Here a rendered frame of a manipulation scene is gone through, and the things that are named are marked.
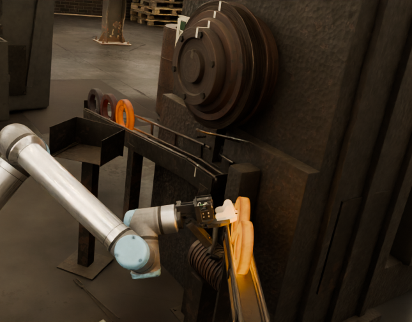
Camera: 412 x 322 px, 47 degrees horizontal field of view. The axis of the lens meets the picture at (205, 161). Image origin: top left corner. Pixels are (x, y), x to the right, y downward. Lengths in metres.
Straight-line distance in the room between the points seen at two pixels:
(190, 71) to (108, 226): 0.67
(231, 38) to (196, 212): 0.61
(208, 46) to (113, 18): 7.18
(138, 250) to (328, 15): 0.93
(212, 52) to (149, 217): 0.60
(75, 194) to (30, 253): 1.20
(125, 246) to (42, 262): 1.23
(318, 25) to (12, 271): 1.76
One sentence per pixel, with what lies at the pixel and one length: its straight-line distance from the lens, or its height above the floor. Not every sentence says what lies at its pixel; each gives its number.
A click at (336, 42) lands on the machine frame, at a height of 1.29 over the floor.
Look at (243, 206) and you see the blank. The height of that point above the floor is 0.79.
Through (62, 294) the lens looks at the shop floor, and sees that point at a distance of 2.34.
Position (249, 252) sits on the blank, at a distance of 1.33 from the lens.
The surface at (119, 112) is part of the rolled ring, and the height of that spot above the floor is 0.68.
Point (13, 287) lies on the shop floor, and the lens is 2.40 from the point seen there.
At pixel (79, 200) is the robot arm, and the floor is 0.78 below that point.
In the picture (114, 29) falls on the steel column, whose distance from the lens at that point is 8.86.
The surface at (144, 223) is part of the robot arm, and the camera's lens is 1.50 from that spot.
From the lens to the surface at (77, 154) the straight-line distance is 2.22.
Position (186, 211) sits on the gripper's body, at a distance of 1.49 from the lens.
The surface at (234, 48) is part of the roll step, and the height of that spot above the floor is 1.21.
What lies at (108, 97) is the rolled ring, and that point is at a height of 0.73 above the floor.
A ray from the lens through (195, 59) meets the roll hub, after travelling 1.73.
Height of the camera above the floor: 1.45
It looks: 22 degrees down
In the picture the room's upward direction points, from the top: 8 degrees clockwise
